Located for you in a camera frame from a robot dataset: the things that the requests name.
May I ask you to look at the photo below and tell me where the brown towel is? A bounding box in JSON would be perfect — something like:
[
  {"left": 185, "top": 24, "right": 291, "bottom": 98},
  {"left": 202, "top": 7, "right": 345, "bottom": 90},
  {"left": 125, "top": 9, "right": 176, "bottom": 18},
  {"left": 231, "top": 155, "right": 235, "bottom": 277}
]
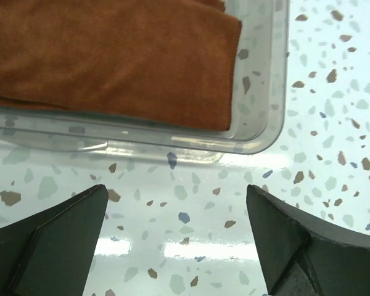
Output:
[
  {"left": 0, "top": 1, "right": 242, "bottom": 131},
  {"left": 0, "top": 96, "right": 70, "bottom": 112}
]

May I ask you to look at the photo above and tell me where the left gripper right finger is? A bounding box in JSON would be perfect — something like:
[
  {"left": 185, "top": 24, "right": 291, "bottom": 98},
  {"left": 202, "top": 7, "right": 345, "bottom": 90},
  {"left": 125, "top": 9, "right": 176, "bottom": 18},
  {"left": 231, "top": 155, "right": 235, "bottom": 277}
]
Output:
[{"left": 246, "top": 185, "right": 370, "bottom": 296}]

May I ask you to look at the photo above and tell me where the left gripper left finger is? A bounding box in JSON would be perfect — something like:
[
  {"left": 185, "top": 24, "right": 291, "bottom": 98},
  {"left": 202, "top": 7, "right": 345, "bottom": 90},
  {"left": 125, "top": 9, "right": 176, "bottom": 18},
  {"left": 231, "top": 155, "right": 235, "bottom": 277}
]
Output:
[{"left": 0, "top": 184, "right": 109, "bottom": 296}]

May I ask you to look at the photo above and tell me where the clear plastic storage bin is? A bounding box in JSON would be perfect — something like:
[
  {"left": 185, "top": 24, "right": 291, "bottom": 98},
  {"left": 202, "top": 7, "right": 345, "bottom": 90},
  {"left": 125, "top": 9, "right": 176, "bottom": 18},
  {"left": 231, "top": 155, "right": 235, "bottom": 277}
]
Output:
[{"left": 0, "top": 1, "right": 289, "bottom": 163}]

